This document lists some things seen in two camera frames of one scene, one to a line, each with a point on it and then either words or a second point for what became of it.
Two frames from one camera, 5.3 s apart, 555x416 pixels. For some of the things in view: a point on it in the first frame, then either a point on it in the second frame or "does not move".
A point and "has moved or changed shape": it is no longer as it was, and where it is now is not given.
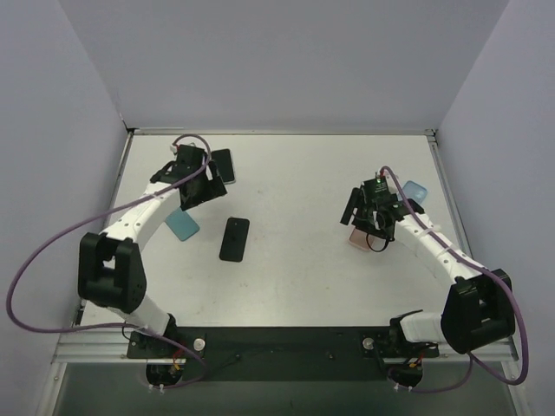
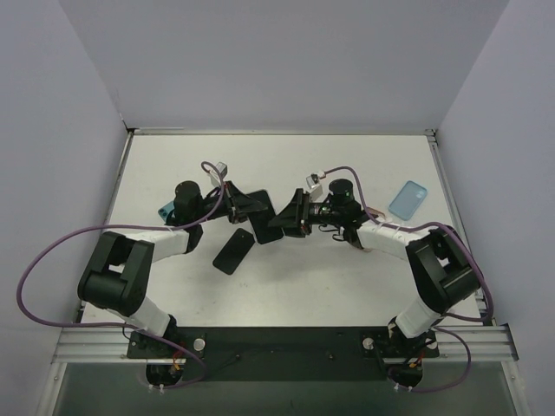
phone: (223, 159) → (260, 220)
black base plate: (282, 354) does not move
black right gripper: (373, 223) → (302, 212)
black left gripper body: (208, 187) → (234, 204)
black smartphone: (234, 239) has moved or changed shape
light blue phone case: (413, 191) does not move
